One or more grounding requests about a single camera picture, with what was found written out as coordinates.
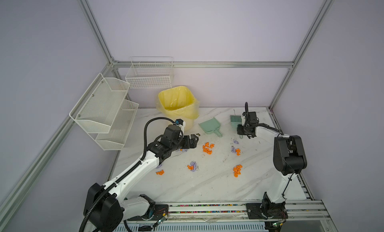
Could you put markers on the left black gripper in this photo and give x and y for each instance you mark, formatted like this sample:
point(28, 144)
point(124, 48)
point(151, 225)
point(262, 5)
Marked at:
point(193, 141)

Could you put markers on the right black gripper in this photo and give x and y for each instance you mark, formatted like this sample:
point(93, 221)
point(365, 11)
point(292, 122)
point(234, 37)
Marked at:
point(239, 132)

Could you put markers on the green hand brush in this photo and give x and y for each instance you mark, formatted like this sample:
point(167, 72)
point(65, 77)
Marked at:
point(235, 120)

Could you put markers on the green plastic dustpan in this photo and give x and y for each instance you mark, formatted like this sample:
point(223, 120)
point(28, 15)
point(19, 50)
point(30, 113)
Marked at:
point(211, 126)

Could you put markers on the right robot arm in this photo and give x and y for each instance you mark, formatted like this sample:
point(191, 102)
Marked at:
point(289, 159)

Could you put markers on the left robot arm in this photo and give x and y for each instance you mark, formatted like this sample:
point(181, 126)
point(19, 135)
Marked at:
point(107, 205)

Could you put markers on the orange scraps centre pile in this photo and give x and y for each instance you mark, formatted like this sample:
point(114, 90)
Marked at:
point(208, 148)

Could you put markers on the purple orange scraps lower centre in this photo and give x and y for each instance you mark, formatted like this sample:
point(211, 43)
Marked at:
point(192, 166)

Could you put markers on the purple orange scraps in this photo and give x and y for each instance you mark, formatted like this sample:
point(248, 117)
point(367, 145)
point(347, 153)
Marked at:
point(236, 151)
point(192, 166)

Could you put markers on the purple orange scraps right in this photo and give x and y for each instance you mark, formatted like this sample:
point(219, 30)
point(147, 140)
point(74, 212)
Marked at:
point(236, 151)

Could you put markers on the orange scraps lower right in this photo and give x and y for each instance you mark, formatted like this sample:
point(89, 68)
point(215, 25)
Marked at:
point(237, 170)

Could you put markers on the yellow lined trash bin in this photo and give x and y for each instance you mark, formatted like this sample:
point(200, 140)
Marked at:
point(179, 103)

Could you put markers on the orange scrap far left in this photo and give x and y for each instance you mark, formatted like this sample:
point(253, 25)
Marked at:
point(160, 172)

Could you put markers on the lower white mesh shelf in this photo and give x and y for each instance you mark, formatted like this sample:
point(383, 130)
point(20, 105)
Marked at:
point(116, 139)

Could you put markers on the white mesh shelf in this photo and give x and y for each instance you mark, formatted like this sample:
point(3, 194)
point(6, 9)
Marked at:
point(116, 139)
point(97, 109)

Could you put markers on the upper white mesh shelf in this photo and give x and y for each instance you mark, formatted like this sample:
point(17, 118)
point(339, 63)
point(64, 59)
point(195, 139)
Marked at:
point(97, 109)

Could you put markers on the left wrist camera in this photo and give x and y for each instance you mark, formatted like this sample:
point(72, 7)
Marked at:
point(181, 124)

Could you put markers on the white wire basket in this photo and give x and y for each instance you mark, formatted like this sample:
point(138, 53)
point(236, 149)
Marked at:
point(151, 73)

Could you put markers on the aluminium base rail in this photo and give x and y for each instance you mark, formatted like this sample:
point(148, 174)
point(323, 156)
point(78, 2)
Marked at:
point(295, 216)

